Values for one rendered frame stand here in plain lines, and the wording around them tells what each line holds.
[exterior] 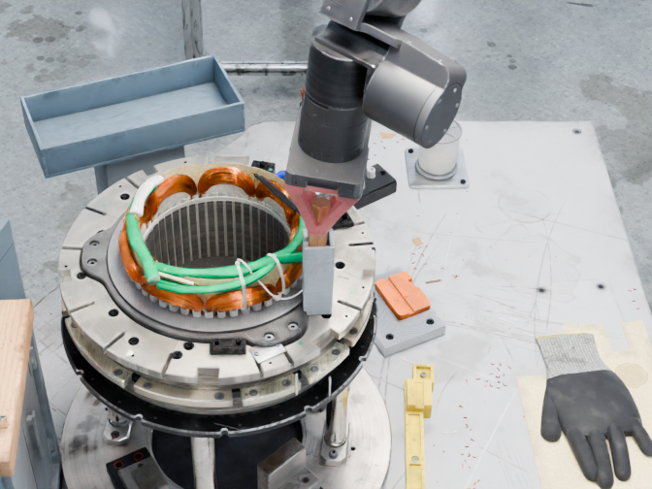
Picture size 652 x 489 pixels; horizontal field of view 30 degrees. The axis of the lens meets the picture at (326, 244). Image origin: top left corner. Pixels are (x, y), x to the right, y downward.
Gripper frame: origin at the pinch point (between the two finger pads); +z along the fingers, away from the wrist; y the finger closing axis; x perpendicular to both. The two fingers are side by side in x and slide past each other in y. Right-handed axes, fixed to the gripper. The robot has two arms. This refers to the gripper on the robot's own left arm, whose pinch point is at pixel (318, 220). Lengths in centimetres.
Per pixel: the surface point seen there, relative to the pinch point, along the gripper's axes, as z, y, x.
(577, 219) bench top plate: 38, 53, -36
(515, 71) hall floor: 110, 201, -43
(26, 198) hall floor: 123, 131, 73
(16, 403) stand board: 17.1, -12.9, 24.8
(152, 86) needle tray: 17.6, 40.1, 24.0
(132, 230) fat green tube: 6.8, 1.9, 17.6
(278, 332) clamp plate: 11.0, -4.1, 2.0
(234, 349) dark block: 11.3, -7.0, 5.8
